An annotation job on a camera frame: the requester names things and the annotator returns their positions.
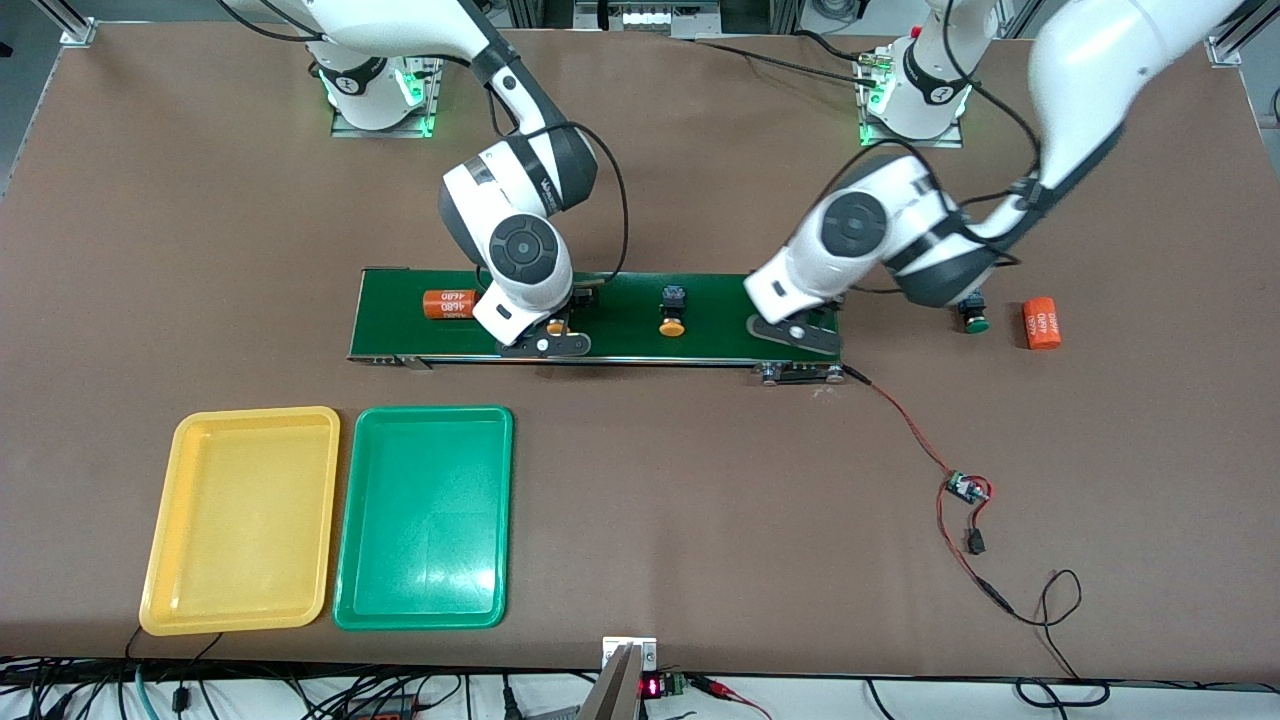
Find green belt conveyor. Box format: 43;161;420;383
346;267;847;387

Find green plastic tray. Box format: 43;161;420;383
332;405;515;632

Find red clip lead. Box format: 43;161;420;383
690;675;773;720

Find yellow plastic tray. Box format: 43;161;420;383
138;405;342;638

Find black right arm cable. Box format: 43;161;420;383
488;60;631;291

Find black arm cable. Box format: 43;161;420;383
488;60;631;291
825;0;1046;296

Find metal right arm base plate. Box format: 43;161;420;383
330;28;448;139

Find red and black wire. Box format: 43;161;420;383
843;364;1016;613

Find long black cable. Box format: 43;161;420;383
690;28;886;91

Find silver metal bracket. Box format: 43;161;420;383
602;636;659;673

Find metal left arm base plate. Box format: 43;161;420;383
855;45;969;150

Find grey metal post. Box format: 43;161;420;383
578;643;643;720

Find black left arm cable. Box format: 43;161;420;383
825;0;1046;296

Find aluminium frame profile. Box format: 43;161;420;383
40;0;98;48
1207;0;1280;68

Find thin black looped cable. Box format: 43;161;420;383
985;568;1113;709

